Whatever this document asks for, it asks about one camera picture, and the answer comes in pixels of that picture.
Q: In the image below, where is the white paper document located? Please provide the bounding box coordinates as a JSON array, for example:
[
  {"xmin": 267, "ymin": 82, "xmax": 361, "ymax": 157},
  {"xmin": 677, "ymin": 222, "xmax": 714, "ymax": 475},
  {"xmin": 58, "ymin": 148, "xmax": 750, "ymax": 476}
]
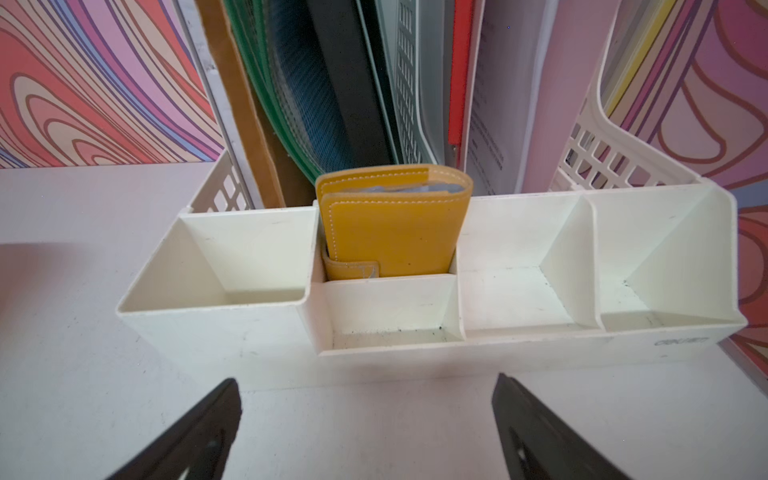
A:
[{"xmin": 465, "ymin": 1, "xmax": 558, "ymax": 196}]

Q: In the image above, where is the black folder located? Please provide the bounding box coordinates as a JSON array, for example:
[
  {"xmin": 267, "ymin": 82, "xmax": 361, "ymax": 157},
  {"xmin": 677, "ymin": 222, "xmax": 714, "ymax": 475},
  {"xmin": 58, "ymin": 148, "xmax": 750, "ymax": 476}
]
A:
[{"xmin": 308, "ymin": 0, "xmax": 392, "ymax": 168}]

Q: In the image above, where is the red folder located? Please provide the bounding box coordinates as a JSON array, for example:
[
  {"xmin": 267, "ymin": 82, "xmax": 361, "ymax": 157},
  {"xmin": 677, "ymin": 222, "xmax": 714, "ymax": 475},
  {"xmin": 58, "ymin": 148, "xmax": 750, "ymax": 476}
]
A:
[{"xmin": 448, "ymin": 0, "xmax": 474, "ymax": 147}]

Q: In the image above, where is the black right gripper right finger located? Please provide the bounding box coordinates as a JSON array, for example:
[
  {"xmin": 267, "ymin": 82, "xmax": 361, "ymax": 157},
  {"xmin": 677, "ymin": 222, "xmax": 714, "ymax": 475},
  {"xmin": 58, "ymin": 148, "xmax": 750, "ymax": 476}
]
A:
[{"xmin": 492, "ymin": 373, "xmax": 628, "ymax": 479}]

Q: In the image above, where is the yellow leather wallet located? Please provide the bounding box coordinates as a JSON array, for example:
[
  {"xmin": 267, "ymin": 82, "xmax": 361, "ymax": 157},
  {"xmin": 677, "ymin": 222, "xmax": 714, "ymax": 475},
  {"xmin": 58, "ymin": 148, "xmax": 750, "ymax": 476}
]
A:
[{"xmin": 315, "ymin": 164, "xmax": 473, "ymax": 281}]

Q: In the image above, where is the white desk organizer file rack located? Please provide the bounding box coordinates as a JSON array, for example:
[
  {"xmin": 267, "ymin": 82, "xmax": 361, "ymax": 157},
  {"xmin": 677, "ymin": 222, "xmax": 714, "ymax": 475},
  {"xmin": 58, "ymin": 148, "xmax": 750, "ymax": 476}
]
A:
[{"xmin": 116, "ymin": 0, "xmax": 749, "ymax": 385}]

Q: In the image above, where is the pink folder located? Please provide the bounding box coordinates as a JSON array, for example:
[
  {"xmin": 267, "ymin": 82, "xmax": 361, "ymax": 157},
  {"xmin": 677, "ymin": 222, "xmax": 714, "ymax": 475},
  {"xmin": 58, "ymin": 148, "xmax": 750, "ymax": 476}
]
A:
[{"xmin": 522, "ymin": 0, "xmax": 619, "ymax": 193}]

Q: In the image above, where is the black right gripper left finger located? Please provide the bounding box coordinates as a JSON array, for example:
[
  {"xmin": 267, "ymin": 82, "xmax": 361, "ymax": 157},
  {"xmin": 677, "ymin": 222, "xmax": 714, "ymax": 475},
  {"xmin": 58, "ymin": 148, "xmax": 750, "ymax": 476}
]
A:
[{"xmin": 111, "ymin": 378, "xmax": 242, "ymax": 479}]

